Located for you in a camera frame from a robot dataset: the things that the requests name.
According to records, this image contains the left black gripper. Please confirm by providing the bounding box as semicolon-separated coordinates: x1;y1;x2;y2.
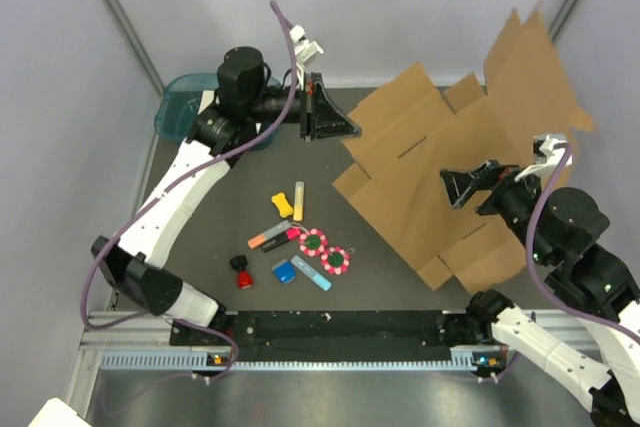
247;72;360;140

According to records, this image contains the brown cardboard box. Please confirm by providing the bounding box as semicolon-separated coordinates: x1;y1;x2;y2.
334;12;595;293

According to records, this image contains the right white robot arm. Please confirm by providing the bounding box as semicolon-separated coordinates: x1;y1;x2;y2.
440;160;639;426

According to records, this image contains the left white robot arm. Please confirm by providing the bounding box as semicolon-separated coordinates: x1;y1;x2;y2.
91;38;361;344

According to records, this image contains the white box corner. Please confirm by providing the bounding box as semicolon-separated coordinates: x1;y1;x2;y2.
28;398;90;427

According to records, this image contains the yellow highlighter pen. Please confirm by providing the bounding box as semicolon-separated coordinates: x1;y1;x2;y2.
293;181;305;222

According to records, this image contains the yellow bone-shaped eraser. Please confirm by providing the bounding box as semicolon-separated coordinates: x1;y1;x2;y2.
271;192;294;219

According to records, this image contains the pink black highlighter pen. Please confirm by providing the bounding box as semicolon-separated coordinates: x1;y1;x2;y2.
261;227;300;252

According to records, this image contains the white paper sheet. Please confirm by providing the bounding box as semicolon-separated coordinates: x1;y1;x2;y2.
198;90;218;114

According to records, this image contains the orange highlighter pen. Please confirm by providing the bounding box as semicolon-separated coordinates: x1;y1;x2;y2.
247;220;291;249

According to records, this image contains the teal plastic bin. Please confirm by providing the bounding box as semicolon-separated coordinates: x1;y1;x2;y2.
154;66;287;155

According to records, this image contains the blue rectangular eraser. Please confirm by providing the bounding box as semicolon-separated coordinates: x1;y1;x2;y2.
271;260;296;285

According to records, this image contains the light blue highlighter pen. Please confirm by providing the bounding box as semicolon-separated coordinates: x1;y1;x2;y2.
291;256;332;292

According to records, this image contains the red black stamp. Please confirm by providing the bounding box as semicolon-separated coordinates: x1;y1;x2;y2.
229;255;253;290

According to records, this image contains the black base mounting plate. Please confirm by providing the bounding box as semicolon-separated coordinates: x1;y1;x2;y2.
169;309;526;351

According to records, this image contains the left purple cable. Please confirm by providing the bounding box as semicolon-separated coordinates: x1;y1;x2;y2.
79;0;311;389

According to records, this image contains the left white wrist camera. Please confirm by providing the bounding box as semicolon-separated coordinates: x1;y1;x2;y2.
289;24;324;65

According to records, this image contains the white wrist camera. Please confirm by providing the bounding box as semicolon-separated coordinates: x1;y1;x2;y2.
532;133;569;169
289;24;324;65

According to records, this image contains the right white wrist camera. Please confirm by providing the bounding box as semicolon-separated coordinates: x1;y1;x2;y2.
532;133;569;169

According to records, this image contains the pink green flower keychain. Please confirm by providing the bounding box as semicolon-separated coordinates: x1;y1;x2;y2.
299;227;328;257

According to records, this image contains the grey slotted cable duct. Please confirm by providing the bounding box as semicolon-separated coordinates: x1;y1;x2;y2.
99;349;506;373

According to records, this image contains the aluminium frame rail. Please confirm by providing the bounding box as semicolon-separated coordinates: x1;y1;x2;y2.
80;315;172;351

